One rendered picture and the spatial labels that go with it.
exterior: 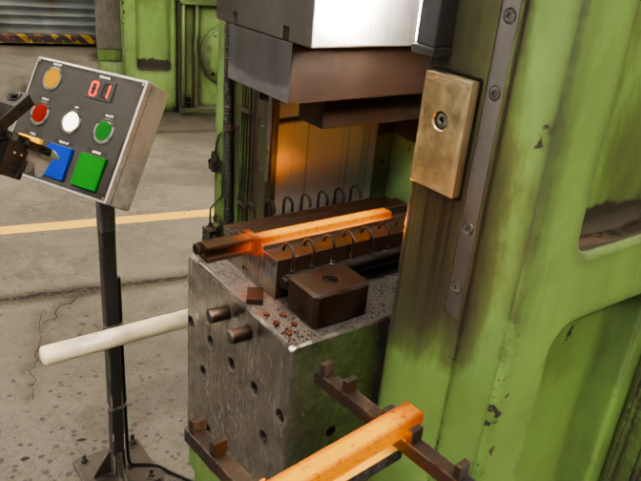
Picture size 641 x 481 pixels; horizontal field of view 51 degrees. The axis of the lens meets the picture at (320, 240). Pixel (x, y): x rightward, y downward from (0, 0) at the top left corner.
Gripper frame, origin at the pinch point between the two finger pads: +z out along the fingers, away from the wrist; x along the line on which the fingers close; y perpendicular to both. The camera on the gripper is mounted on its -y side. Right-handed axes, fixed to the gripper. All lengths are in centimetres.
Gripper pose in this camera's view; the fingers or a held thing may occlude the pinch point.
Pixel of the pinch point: (53, 154)
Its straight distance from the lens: 146.8
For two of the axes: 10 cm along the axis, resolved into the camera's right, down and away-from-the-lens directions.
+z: 3.8, 1.7, 9.1
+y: -3.2, 9.5, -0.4
